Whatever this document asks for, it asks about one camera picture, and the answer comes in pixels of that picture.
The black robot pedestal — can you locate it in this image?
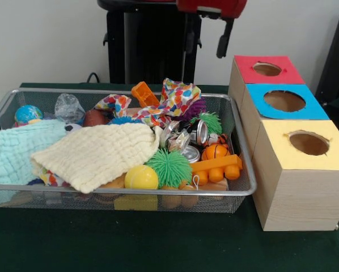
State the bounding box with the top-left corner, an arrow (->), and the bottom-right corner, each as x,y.
97,0 -> 217,84

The large green spiky ball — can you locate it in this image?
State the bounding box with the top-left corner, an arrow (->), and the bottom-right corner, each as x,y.
145,148 -> 193,188

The long orange toy block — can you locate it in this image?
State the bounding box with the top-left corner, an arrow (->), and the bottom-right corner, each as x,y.
191,154 -> 243,186

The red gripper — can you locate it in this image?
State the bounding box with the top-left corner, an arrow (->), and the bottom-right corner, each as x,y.
176,0 -> 248,60

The orange toy basketball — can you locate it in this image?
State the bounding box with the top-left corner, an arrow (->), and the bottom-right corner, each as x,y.
200,143 -> 232,162

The blue globe ball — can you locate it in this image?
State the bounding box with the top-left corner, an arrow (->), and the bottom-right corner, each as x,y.
14,104 -> 44,127

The silver mesh bin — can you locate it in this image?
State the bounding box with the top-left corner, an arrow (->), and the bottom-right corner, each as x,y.
0,87 -> 257,213

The dark green table cloth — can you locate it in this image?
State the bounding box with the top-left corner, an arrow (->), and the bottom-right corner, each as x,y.
0,82 -> 339,272

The black chair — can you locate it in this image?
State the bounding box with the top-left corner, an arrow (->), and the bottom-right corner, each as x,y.
315,4 -> 339,107

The colourful dotted cloth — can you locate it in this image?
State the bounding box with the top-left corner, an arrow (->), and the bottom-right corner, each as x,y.
93,77 -> 202,128

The cream waffle cloth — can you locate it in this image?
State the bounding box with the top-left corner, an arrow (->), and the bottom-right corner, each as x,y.
30,122 -> 162,194

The wooden box with three holes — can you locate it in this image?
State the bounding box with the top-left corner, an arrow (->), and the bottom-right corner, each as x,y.
228,54 -> 339,232

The yellow ball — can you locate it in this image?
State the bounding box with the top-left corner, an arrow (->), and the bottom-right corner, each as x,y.
124,164 -> 159,190

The mint waffle cloth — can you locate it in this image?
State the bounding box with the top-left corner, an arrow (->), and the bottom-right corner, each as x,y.
0,118 -> 67,185

